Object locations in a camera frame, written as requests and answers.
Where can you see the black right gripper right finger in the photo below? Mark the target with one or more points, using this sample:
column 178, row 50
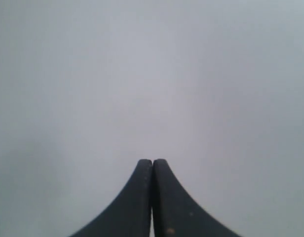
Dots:
column 175, row 212

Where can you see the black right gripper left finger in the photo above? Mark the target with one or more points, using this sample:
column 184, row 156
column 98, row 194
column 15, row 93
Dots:
column 129, row 214

